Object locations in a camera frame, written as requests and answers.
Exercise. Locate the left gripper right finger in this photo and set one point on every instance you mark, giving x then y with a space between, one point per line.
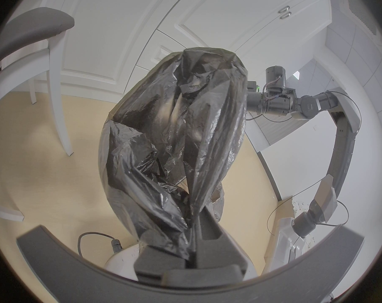
217 248

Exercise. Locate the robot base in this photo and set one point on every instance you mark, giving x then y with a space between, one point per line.
121 262

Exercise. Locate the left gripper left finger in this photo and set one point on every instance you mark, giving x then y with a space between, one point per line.
156 262

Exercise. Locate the black plastic bag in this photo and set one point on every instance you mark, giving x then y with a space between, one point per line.
165 131

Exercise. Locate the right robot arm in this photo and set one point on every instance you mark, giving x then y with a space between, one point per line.
343 156

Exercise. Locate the white chair with grey seat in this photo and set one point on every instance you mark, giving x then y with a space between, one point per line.
36 24

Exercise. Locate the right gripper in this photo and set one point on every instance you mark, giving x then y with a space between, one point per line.
256 103

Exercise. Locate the white wardrobe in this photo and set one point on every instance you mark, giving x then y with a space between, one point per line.
209 17

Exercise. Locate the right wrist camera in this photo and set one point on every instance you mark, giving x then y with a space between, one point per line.
252 86

